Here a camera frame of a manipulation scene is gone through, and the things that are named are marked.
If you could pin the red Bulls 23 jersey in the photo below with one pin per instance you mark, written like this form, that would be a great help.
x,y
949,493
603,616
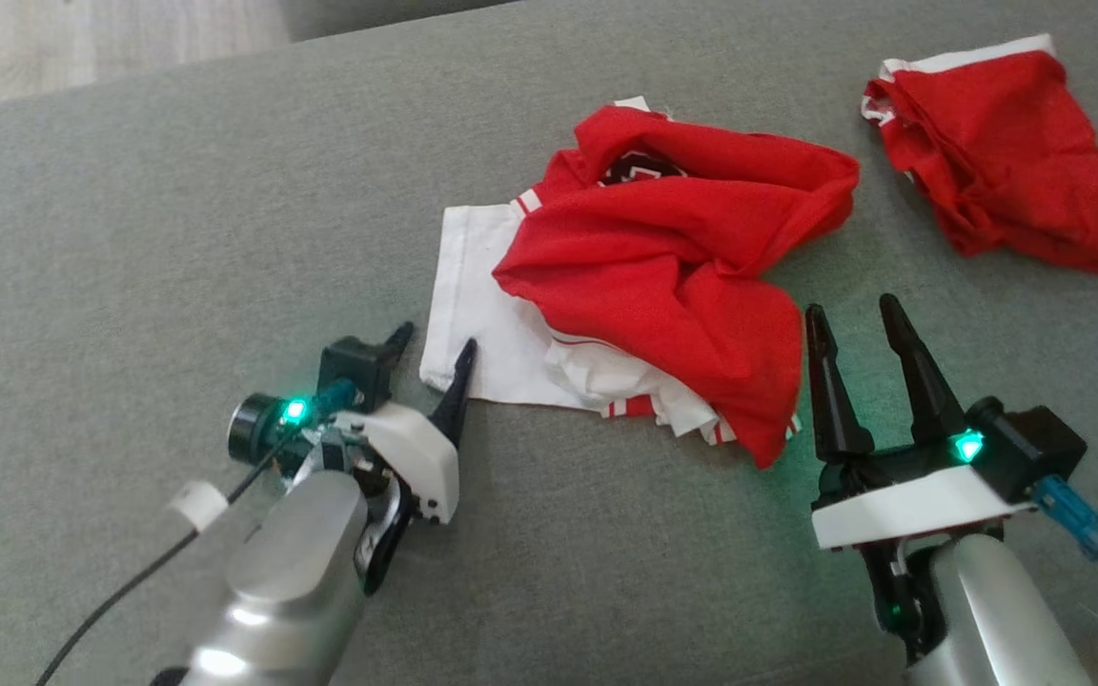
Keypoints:
x,y
663,257

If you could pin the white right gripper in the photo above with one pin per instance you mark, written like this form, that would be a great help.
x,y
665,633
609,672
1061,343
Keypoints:
x,y
911,500

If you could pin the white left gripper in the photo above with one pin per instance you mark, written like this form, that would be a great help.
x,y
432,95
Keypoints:
x,y
416,457

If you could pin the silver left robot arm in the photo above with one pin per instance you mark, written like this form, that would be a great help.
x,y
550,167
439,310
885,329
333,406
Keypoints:
x,y
292,572

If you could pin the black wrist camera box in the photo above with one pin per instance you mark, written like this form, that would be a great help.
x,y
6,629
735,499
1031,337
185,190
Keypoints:
x,y
354,367
1045,448

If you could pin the red shorts with white trim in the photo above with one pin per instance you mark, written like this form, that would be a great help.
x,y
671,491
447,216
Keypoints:
x,y
1016,162

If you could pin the white tape tag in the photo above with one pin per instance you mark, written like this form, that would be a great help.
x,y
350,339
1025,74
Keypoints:
x,y
196,505

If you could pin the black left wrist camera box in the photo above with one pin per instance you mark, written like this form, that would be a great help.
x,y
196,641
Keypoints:
x,y
354,367

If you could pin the large grey sofa ottoman cushion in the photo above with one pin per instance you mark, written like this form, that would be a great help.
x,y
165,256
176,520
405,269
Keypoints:
x,y
130,238

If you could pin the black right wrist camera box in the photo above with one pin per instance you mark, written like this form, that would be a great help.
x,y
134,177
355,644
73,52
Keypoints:
x,y
1045,448

